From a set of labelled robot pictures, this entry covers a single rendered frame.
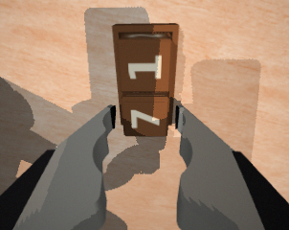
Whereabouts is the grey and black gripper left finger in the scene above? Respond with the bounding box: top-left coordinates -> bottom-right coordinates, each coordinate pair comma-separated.
0,104 -> 116,230

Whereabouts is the brown cube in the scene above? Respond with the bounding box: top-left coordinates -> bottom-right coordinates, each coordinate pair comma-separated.
121,92 -> 169,137
116,34 -> 173,93

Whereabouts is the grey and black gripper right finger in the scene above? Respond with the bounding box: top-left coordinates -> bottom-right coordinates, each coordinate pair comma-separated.
175,104 -> 289,230

